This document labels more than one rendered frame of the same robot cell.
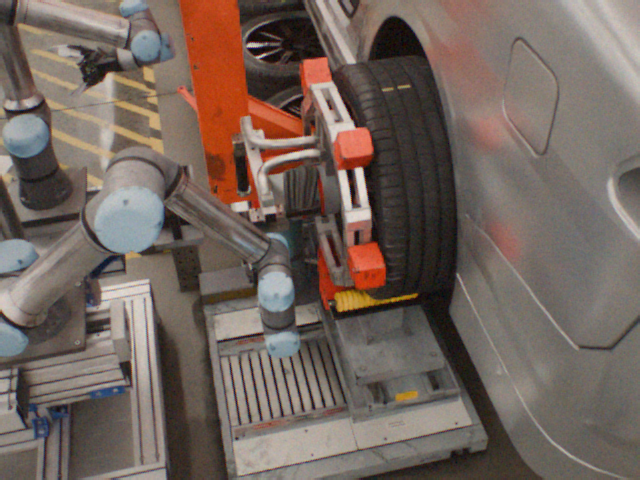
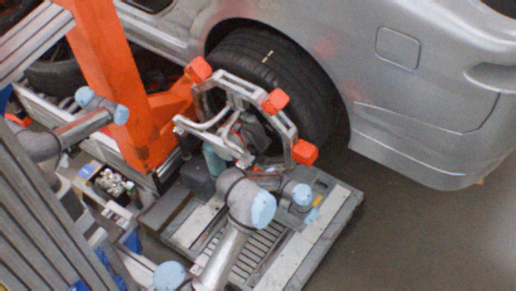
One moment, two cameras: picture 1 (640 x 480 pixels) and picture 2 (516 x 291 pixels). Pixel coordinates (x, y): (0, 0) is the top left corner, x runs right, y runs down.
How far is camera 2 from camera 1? 1.33 m
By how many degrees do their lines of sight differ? 26
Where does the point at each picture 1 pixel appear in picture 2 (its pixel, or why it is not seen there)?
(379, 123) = (277, 80)
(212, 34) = (124, 80)
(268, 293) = (304, 197)
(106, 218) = (260, 215)
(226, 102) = (139, 112)
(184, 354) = not seen: hidden behind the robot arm
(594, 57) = (439, 30)
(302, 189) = (260, 137)
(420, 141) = (299, 77)
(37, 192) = not seen: hidden behind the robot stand
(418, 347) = (303, 172)
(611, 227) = (470, 87)
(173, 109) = not seen: outside the picture
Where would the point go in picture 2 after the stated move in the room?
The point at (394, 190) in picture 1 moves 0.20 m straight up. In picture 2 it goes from (304, 109) to (302, 76)
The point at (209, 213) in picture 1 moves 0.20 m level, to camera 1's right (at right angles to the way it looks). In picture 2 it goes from (259, 180) to (298, 148)
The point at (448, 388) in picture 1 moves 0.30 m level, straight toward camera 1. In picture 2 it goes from (330, 182) to (358, 225)
